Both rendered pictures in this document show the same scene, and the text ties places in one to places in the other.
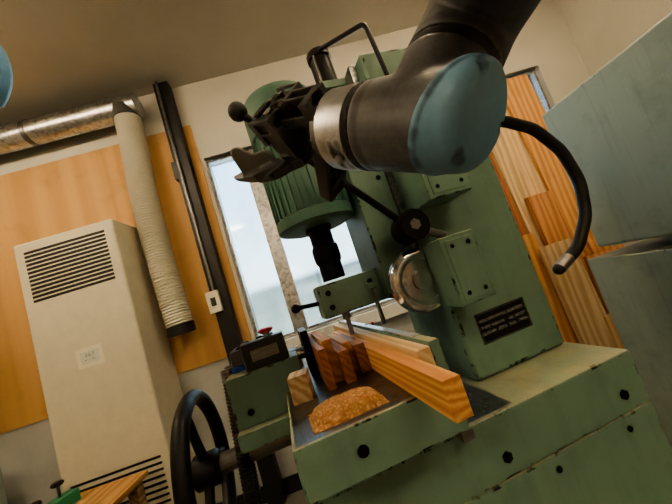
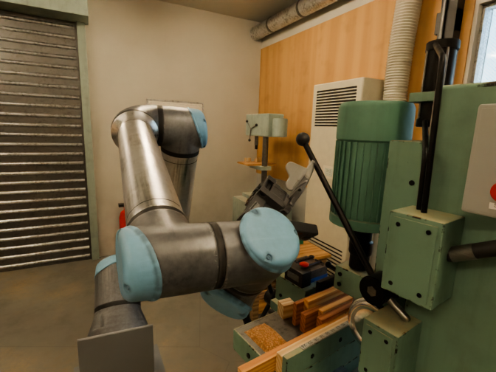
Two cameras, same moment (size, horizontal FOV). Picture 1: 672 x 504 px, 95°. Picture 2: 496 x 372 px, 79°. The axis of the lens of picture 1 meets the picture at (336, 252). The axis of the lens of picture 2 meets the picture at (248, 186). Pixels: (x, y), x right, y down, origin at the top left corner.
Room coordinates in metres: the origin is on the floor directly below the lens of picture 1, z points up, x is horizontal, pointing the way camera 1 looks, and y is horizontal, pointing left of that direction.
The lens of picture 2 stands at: (0.10, -0.57, 1.43)
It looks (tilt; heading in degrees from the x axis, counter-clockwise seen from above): 11 degrees down; 68
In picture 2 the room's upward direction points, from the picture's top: 2 degrees clockwise
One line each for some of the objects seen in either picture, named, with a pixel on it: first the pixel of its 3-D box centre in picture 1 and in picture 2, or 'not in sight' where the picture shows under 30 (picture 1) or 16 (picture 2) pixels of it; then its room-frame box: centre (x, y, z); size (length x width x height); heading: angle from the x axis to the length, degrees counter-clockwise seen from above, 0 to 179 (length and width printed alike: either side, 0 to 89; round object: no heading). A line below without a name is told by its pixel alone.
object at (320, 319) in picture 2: (351, 350); (340, 316); (0.65, 0.03, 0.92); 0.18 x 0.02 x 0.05; 13
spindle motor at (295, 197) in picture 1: (297, 165); (369, 165); (0.68, 0.02, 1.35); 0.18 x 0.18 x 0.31
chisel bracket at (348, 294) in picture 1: (350, 296); (362, 286); (0.68, 0.00, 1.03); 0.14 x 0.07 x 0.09; 103
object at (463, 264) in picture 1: (453, 269); (388, 346); (0.57, -0.19, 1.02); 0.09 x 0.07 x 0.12; 13
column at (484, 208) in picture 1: (434, 210); (496, 283); (0.75, -0.26, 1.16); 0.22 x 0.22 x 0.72; 13
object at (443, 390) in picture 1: (368, 353); (333, 328); (0.60, 0.00, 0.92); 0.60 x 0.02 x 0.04; 13
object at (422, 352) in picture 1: (364, 341); (360, 319); (0.69, 0.00, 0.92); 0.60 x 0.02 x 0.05; 13
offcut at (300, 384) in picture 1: (301, 385); (286, 308); (0.52, 0.12, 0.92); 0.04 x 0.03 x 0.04; 3
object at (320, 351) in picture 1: (317, 357); (324, 300); (0.64, 0.10, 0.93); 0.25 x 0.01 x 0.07; 13
